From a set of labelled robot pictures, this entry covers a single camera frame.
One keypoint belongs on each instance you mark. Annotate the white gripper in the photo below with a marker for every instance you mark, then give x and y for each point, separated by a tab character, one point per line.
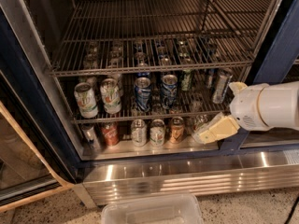
246	106

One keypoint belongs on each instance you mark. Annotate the silver redbull can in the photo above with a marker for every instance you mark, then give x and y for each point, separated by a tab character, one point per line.
224	77

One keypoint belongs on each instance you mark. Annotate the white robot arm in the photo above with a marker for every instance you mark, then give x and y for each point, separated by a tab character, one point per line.
259	107

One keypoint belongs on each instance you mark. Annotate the white can bottom right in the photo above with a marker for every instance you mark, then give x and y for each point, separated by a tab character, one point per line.
199	123

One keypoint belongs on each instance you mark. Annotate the green soda can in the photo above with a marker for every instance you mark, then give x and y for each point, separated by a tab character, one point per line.
186	79

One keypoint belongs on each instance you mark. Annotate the orange brown can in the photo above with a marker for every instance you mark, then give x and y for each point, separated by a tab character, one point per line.
176	130

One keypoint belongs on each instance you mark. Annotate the blue pepsi can right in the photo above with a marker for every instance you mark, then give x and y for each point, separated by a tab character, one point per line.
169	90

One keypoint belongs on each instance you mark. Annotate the blue pepsi can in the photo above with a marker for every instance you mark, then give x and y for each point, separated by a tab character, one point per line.
143	93
169	90

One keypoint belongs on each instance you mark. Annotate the white green can bottom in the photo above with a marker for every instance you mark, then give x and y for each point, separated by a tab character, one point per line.
157	133

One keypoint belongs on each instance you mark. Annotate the blue pepsi can left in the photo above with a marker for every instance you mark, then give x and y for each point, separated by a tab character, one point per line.
143	93

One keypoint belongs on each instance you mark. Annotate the silver soda can bottom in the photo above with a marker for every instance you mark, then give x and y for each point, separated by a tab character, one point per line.
139	132

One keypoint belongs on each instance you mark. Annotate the white orange soda can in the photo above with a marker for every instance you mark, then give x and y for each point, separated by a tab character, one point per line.
110	95

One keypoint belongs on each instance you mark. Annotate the stainless steel display fridge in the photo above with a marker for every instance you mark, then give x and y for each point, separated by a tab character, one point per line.
31	34

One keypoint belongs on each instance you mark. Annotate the red soda can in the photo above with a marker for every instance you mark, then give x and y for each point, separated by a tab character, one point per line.
110	133

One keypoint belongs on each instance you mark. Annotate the silver blue can bottom left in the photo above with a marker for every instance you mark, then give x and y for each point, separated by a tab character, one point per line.
90	135

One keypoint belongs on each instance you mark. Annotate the white green 7up can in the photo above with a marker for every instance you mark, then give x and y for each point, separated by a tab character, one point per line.
86	102

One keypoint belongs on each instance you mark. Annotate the glass fridge door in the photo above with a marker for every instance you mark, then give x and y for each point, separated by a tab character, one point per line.
27	171

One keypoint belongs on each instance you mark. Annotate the clear plastic bin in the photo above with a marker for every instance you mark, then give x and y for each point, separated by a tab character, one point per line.
163	209

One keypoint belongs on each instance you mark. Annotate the middle wire fridge shelf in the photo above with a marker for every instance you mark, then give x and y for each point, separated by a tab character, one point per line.
198	100

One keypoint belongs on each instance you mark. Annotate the wire fridge shelf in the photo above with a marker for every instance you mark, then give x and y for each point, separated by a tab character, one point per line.
198	100
220	33

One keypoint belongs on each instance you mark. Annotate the upper wire fridge shelf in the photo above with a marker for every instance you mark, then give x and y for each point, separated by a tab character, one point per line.
220	33

